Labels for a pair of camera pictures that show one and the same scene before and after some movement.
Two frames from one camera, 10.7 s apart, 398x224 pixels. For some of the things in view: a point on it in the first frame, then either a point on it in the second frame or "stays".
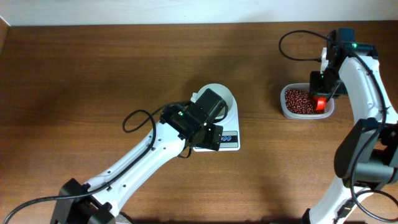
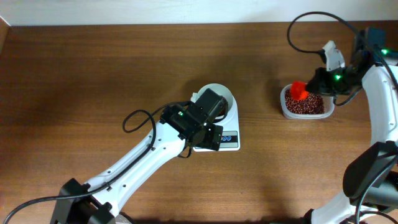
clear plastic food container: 296,103 stays
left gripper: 213,137 stays
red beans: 299,101 stays
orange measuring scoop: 321,102 to 298,91
